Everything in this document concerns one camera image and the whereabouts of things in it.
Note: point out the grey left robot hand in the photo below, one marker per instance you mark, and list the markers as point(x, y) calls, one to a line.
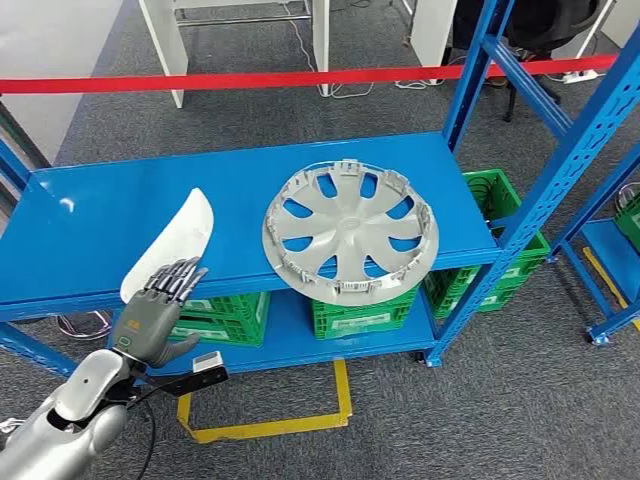
point(145, 324)

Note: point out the white curved plastic part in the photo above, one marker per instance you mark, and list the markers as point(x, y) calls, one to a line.
point(180, 232)

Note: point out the blue metal shelf rack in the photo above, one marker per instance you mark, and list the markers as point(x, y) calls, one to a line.
point(125, 218)
point(605, 252)

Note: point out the green plastic crate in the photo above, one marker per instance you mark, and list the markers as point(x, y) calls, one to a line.
point(631, 225)
point(360, 321)
point(225, 318)
point(450, 288)

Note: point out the red barrier tape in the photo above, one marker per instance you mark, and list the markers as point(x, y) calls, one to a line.
point(200, 82)

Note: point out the white desk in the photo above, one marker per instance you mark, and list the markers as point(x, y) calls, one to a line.
point(164, 46)

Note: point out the silver wheel hubcap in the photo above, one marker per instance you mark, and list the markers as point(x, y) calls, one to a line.
point(350, 228)

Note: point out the white desk panel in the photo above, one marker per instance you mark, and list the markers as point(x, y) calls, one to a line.
point(435, 26)

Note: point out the black office chair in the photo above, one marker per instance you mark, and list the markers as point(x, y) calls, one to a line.
point(540, 20)

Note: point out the white power strip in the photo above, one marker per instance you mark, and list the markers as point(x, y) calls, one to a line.
point(580, 76)

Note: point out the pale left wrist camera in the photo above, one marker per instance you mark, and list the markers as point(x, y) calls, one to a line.
point(207, 363)

